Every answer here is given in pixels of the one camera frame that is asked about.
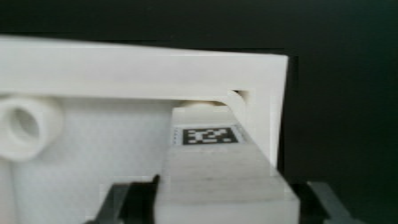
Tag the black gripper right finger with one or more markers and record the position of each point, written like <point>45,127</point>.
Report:
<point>323,208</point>

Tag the white desk leg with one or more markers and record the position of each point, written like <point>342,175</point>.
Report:
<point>221,186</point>

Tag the white desk top tray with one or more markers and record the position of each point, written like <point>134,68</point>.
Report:
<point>88,96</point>

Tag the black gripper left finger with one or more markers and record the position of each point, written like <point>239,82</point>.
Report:
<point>129,204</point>

